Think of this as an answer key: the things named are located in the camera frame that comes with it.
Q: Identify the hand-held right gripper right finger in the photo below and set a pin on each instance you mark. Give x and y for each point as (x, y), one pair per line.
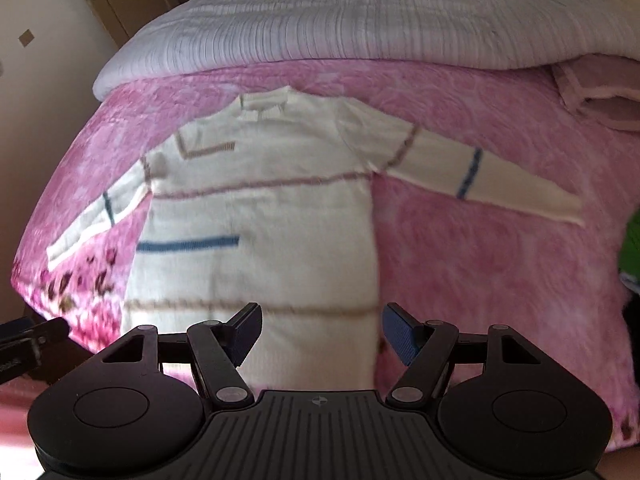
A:
(397, 332)

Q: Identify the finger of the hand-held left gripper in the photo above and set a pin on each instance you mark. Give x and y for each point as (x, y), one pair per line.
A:
(50, 332)
(12, 326)

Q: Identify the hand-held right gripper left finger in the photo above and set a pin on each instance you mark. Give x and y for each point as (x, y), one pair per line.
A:
(247, 332)

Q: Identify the white striped sweater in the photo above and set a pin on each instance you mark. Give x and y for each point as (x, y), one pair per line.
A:
(260, 220)

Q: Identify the pink floral blanket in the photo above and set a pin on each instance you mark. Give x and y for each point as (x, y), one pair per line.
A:
(475, 285)

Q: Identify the green knit sweater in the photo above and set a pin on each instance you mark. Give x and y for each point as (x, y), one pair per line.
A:
(631, 250)

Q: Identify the purple pillow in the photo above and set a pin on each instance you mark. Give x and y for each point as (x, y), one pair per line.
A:
(605, 95)

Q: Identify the lilac striped duvet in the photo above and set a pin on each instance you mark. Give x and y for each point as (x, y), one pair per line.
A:
(325, 20)

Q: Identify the wooden door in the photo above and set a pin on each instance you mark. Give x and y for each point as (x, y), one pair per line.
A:
(125, 0)

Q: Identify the square wall plate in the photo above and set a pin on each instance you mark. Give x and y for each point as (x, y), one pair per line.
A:
(26, 38)

